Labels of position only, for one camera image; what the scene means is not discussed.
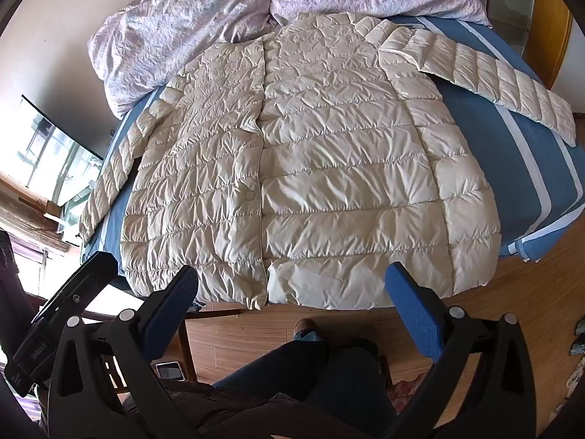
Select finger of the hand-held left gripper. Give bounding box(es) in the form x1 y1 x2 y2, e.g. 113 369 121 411
27 252 118 330

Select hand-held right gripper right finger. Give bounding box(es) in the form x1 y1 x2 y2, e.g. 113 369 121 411
384 262 537 439

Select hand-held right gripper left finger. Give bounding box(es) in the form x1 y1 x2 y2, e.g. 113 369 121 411
46 264 215 439

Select cream puffer jacket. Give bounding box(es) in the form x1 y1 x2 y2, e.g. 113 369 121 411
79 11 577 309

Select smartphone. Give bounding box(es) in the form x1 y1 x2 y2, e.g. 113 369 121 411
155 361 184 381

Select small cardboard box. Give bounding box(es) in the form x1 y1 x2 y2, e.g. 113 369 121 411
43 199 69 221

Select wooden television stand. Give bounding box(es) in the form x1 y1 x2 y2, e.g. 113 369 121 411
0 176 90 257

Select person's brown shoe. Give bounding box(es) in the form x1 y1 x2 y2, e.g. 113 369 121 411
292 318 323 344

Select person's legs in dark pants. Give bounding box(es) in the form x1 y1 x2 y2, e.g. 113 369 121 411
123 338 398 439

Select flat screen television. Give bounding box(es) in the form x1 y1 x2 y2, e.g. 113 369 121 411
18 95 105 206

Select patterned cloth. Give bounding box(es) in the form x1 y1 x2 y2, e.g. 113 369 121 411
567 315 585 367

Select blue striped bed sheet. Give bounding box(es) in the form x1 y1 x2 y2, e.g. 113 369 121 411
98 14 585 279

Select pink floral duvet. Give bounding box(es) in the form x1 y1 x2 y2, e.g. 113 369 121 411
87 0 492 120

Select wooden furniture panel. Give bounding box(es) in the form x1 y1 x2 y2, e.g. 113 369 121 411
521 0 574 92

